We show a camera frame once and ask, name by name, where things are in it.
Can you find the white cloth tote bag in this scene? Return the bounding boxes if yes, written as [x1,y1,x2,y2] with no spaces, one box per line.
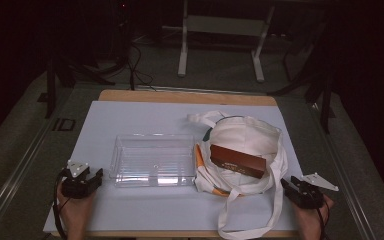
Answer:
[186,110,290,240]

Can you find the clear plastic tray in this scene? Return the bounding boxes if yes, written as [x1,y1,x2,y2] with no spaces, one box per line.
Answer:
[108,133,198,188]

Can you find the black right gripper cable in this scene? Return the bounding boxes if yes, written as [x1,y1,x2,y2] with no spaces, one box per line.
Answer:
[315,199,332,240]

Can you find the white table mat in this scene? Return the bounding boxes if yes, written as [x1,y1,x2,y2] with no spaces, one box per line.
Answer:
[42,100,304,233]

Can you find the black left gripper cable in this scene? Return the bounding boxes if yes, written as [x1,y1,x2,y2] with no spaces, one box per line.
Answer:
[52,169,72,240]

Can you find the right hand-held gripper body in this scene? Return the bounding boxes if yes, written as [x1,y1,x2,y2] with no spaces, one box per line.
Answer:
[289,172,340,210]

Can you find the person's left hand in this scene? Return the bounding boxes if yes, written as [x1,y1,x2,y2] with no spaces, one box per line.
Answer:
[56,181,97,224]

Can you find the black stand legs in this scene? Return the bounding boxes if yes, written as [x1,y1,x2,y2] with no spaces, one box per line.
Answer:
[44,54,117,120]

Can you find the black tripod stand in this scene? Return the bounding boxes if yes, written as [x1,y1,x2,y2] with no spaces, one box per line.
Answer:
[267,13,336,135]

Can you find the black floor cables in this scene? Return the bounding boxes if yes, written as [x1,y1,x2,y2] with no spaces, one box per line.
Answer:
[125,42,158,92]

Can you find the white metal stand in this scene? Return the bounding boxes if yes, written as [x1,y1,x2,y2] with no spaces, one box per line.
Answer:
[177,0,277,84]

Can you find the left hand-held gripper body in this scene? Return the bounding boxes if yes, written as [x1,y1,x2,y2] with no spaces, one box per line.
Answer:
[61,159,98,200]

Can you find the brown rectangular box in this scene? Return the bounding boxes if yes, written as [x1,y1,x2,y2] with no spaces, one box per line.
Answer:
[209,143,268,180]

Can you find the person's right hand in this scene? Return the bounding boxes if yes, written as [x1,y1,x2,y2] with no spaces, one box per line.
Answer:
[291,194,335,231]

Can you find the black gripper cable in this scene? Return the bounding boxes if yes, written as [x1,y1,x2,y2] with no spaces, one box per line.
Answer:
[315,199,332,240]
[52,169,72,240]

